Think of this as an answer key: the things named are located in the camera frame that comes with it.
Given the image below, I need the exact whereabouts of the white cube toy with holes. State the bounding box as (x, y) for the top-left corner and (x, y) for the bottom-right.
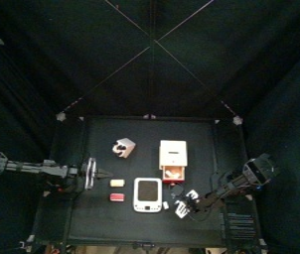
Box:
(112, 137), (139, 159)

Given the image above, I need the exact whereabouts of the red sushi piece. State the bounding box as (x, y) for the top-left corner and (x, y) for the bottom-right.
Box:
(109, 192), (126, 202)

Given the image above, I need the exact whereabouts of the black table clamp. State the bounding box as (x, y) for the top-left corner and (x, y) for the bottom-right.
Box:
(132, 241), (157, 250)

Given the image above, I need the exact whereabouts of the beige toy piece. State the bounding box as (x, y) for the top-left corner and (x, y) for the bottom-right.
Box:
(165, 169), (184, 180)

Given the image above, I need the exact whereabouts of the pale yellow sushi piece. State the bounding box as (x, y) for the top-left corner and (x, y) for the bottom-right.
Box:
(109, 179), (126, 188)

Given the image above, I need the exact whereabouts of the grey table clamp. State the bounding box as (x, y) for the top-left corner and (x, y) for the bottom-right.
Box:
(19, 234), (38, 254)

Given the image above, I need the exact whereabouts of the white wooden drawer cabinet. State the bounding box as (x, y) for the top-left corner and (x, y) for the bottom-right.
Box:
(159, 139), (189, 171)

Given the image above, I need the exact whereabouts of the white toy tablet, dark screen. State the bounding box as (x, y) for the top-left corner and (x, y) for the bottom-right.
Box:
(132, 177), (164, 213)

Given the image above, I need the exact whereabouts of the red wooden drawer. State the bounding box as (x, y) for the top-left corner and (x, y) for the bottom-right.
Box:
(161, 165), (188, 184)

